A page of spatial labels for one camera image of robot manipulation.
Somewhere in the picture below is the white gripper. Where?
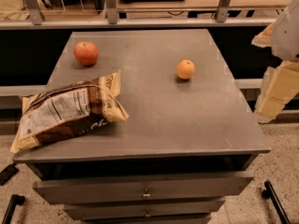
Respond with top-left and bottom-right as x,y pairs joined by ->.
251,0 -> 299,123

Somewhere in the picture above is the small orange fruit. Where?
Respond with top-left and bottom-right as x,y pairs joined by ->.
177,60 -> 195,79

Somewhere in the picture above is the grey drawer cabinet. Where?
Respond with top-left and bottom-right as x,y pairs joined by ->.
15,29 -> 269,224

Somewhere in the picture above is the black right base leg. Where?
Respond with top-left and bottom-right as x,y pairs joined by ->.
262,180 -> 291,224

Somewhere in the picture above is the black base leg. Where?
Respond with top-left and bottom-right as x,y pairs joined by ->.
262,180 -> 291,224
2,194 -> 25,224

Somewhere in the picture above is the red apple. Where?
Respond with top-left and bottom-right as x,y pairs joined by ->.
73,41 -> 99,66

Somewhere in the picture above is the brown yellow snack bag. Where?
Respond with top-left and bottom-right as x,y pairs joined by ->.
10,73 -> 129,153

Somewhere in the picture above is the grey metal railing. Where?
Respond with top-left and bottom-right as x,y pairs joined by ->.
0,0 -> 281,30

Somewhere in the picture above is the upper grey drawer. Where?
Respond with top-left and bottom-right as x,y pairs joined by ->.
33,172 -> 253,204

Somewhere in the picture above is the grey drawer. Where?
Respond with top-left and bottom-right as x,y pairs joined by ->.
33,172 -> 253,204
64,197 -> 225,220

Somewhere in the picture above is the lower grey drawer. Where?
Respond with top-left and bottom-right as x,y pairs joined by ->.
64,197 -> 225,220

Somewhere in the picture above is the black flat floor object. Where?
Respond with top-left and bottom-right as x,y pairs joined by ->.
0,163 -> 19,186

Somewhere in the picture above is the black left base leg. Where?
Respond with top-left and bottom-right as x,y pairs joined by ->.
2,194 -> 25,224

